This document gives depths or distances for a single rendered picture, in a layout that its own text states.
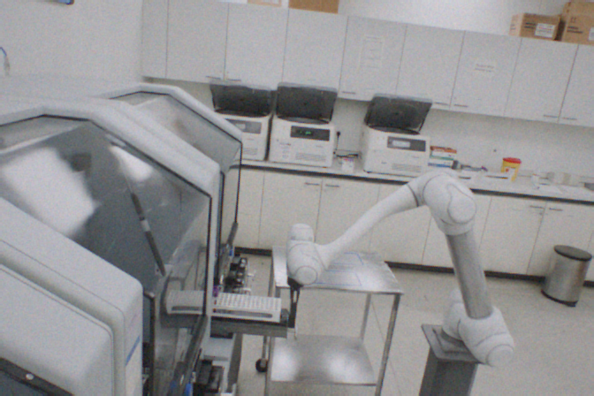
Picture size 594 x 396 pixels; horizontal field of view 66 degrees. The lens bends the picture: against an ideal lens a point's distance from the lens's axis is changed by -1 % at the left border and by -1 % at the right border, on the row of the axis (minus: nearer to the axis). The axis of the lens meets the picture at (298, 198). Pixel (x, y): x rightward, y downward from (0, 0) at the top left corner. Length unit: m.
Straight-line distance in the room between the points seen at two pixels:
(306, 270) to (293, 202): 2.59
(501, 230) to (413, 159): 1.09
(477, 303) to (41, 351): 1.51
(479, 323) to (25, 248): 1.54
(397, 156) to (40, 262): 3.61
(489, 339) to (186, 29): 3.44
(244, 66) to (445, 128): 2.07
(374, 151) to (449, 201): 2.54
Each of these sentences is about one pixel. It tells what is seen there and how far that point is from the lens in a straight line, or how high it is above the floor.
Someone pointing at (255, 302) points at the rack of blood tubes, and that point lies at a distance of 1.90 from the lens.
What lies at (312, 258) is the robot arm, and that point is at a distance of 1.59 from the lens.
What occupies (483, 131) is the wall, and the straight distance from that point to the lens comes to 4.99.
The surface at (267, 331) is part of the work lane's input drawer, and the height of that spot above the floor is 0.78.
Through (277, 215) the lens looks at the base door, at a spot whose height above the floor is 0.43.
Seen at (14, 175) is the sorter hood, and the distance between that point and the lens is 1.00.
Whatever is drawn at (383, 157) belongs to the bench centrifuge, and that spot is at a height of 1.05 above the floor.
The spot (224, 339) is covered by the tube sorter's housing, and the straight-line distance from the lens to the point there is 1.91.
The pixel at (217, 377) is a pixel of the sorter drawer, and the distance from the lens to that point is 1.60.
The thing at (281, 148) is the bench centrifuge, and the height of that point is 1.03.
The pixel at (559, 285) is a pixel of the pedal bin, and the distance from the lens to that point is 4.69.
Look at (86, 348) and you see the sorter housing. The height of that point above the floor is 1.44.
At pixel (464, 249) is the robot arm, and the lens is 1.72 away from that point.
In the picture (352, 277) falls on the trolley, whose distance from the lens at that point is 2.31.
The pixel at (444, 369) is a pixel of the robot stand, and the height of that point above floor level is 0.61.
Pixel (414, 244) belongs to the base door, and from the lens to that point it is 4.42.
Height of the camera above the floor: 1.83
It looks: 17 degrees down
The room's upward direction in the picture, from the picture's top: 7 degrees clockwise
